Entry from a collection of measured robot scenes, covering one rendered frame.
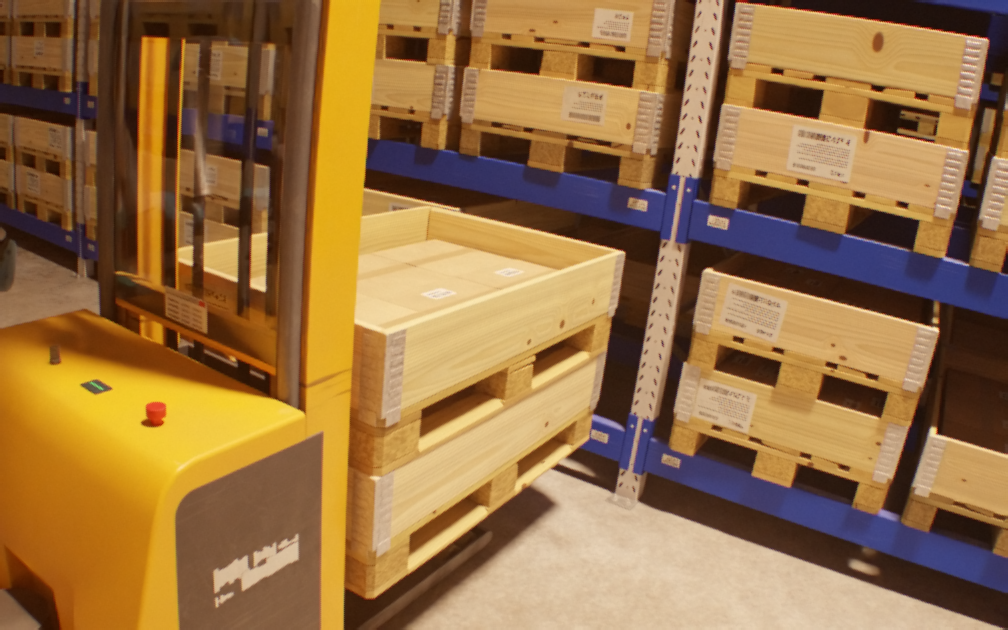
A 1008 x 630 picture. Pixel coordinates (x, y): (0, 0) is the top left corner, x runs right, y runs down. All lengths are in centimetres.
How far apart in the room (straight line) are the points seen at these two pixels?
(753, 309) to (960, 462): 86
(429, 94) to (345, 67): 181
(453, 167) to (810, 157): 139
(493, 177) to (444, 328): 140
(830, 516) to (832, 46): 158
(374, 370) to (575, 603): 119
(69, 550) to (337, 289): 71
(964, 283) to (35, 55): 539
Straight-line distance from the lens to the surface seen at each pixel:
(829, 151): 267
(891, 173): 265
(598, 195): 293
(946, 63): 265
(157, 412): 148
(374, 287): 234
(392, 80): 341
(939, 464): 283
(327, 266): 155
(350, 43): 151
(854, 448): 284
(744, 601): 278
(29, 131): 606
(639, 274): 427
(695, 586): 278
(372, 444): 177
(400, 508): 192
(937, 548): 297
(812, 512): 297
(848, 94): 267
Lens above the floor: 155
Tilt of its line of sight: 18 degrees down
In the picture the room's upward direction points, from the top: 7 degrees clockwise
